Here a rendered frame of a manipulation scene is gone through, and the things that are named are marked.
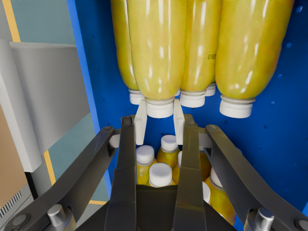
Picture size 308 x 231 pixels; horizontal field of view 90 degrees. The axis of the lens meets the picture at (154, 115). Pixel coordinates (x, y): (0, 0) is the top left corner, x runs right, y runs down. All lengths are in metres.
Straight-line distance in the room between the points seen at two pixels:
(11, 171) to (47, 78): 0.26
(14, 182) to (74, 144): 1.30
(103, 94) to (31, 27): 1.42
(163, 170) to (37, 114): 0.39
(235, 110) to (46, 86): 0.49
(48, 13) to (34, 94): 1.10
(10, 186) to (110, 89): 0.37
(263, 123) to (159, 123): 0.20
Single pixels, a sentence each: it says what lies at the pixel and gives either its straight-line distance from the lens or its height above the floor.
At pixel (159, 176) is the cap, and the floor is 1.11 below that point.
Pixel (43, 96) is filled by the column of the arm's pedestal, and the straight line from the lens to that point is 0.55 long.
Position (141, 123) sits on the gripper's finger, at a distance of 0.16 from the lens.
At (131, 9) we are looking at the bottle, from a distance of 0.19.
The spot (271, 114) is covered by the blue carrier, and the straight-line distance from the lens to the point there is 0.32.
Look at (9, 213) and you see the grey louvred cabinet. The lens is 2.29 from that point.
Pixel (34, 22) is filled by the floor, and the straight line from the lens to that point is 1.62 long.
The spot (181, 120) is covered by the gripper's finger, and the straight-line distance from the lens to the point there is 0.15.
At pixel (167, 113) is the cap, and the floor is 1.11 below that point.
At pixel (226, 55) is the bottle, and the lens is 0.20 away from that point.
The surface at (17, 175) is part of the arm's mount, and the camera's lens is 0.54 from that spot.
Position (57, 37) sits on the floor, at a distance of 1.53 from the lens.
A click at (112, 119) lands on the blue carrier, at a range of 0.27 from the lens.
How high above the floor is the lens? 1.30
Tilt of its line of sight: 66 degrees down
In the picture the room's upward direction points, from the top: 174 degrees counter-clockwise
